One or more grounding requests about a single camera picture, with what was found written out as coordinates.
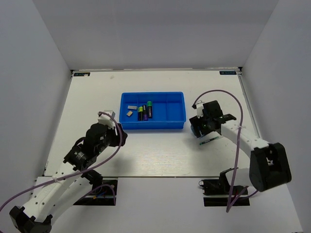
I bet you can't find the green capped black highlighter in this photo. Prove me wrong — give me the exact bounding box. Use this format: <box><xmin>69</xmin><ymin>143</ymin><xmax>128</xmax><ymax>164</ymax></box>
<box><xmin>147</xmin><ymin>101</ymin><xmax>153</xmax><ymax>118</ymax></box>

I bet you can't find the green ink pen refill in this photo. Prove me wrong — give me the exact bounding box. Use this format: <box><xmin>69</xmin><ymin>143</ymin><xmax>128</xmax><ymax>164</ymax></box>
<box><xmin>199</xmin><ymin>136</ymin><xmax>219</xmax><ymax>145</ymax></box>

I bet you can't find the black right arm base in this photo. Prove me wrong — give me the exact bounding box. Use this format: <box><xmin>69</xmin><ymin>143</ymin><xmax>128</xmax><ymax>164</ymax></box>
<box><xmin>198</xmin><ymin>168</ymin><xmax>250</xmax><ymax>207</ymax></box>

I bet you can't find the blue plastic divided tray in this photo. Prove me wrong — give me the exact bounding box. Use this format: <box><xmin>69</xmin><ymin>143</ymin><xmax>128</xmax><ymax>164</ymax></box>
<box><xmin>119</xmin><ymin>92</ymin><xmax>187</xmax><ymax>130</ymax></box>

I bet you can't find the table corner label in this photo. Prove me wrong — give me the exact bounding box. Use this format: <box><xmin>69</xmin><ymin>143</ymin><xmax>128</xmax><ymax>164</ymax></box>
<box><xmin>219</xmin><ymin>70</ymin><xmax>237</xmax><ymax>75</ymax></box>
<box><xmin>73</xmin><ymin>72</ymin><xmax>90</xmax><ymax>77</ymax></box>

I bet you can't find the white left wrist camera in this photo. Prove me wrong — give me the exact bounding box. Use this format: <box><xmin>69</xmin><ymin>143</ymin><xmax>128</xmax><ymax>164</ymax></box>
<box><xmin>98</xmin><ymin>110</ymin><xmax>115</xmax><ymax>129</ymax></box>

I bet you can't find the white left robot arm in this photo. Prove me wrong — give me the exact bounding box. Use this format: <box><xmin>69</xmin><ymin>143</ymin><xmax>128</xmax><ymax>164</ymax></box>
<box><xmin>9</xmin><ymin>123</ymin><xmax>127</xmax><ymax>233</ymax></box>

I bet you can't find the right table corner label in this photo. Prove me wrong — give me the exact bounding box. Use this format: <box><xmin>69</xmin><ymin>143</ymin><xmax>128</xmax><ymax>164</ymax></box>
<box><xmin>219</xmin><ymin>70</ymin><xmax>237</xmax><ymax>75</ymax></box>

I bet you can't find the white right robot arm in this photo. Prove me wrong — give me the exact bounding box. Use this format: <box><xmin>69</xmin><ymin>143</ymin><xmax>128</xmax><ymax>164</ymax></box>
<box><xmin>190</xmin><ymin>100</ymin><xmax>292</xmax><ymax>194</ymax></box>

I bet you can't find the left table corner label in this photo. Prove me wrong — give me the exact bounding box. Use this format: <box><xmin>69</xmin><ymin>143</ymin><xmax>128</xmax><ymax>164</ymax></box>
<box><xmin>73</xmin><ymin>72</ymin><xmax>90</xmax><ymax>77</ymax></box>

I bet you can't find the yellow capped black highlighter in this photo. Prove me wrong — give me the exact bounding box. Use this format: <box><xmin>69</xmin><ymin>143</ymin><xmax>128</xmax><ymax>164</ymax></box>
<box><xmin>138</xmin><ymin>106</ymin><xmax>143</xmax><ymax>121</ymax></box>

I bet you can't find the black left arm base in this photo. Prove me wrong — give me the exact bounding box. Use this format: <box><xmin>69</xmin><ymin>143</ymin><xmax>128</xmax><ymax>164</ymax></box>
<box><xmin>73</xmin><ymin>179</ymin><xmax>118</xmax><ymax>206</ymax></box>

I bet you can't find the blue labelled round jar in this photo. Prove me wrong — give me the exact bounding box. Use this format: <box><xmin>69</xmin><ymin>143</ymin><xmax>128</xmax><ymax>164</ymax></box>
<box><xmin>190</xmin><ymin>125</ymin><xmax>197</xmax><ymax>137</ymax></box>

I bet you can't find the purple capped black highlighter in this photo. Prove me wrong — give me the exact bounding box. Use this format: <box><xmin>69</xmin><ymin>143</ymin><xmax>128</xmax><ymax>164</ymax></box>
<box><xmin>142</xmin><ymin>105</ymin><xmax>149</xmax><ymax>121</ymax></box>

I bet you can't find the grey white eraser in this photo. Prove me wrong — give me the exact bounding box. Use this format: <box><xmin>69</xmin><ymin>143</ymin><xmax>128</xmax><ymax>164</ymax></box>
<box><xmin>127</xmin><ymin>105</ymin><xmax>138</xmax><ymax>110</ymax></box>

